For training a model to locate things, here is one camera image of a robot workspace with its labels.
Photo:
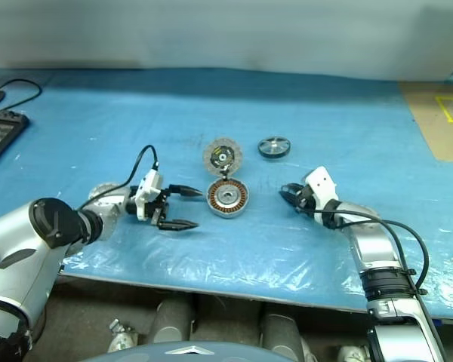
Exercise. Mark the hinged silver housing lid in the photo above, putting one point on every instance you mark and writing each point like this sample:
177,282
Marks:
222,156

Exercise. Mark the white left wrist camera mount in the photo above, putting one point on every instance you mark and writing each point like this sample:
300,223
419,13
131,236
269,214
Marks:
148,188

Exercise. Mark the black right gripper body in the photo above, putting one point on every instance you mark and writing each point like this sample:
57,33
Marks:
304,201

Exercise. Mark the grey rounded cylinder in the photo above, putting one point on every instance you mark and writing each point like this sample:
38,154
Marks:
171,320
281,335

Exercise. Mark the grey-blue robot torso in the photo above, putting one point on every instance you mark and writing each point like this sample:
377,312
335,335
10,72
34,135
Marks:
188,352

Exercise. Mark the brown cardboard sheet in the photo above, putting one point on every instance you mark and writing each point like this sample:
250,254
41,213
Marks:
426,128

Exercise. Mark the black rectangular device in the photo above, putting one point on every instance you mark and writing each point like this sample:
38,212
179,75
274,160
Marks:
2,134

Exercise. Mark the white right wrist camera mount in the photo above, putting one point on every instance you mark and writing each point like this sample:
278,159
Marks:
322,186

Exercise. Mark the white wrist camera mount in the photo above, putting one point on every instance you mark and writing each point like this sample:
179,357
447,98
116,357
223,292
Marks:
322,186
148,188

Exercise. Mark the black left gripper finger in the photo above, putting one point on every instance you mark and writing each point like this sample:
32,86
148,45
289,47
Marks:
179,225
185,191

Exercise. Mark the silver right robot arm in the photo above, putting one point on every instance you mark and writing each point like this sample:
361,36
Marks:
373,245

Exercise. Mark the blue plastic-covered table mat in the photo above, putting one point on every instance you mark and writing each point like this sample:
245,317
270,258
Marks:
136,113

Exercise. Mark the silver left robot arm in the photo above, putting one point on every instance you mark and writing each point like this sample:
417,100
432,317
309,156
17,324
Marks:
19,241

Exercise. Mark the spoked silver black rotor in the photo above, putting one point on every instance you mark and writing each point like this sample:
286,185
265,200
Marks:
273,146

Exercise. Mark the white silver foot piece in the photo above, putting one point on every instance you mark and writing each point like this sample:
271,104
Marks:
353,354
122,337

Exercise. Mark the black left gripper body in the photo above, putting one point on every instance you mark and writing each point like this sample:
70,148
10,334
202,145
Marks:
156,209

